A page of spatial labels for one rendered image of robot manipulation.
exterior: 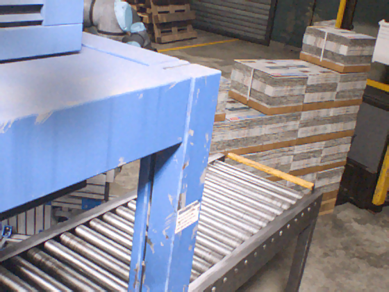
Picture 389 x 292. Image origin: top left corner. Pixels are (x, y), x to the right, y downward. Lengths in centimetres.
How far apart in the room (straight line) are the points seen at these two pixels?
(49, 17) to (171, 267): 42
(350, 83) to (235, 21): 722
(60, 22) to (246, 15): 976
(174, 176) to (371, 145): 347
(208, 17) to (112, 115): 1035
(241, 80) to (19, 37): 256
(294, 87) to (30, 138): 269
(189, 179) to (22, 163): 33
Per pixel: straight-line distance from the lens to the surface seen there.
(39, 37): 74
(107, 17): 210
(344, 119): 363
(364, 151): 422
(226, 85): 275
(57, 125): 55
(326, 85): 336
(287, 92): 311
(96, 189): 236
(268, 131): 311
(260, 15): 1033
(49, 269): 160
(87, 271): 158
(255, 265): 183
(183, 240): 85
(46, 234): 173
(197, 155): 79
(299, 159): 343
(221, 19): 1077
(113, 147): 63
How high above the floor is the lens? 172
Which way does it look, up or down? 22 degrees down
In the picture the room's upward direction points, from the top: 8 degrees clockwise
